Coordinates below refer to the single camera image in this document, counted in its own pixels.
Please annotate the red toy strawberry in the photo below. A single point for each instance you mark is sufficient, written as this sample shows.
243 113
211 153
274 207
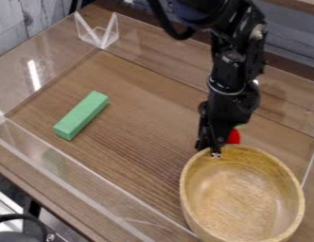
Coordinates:
235 136

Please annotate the green rectangular block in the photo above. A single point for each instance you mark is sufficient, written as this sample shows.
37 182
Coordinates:
81 115

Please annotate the wooden oval bowl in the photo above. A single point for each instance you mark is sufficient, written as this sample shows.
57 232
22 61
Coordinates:
240 198

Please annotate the clear acrylic tray enclosure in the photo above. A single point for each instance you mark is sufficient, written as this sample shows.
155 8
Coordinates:
110 181

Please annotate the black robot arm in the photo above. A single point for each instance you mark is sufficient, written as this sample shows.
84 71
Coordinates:
236 25

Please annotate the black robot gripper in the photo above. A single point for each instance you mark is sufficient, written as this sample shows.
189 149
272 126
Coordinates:
223 111

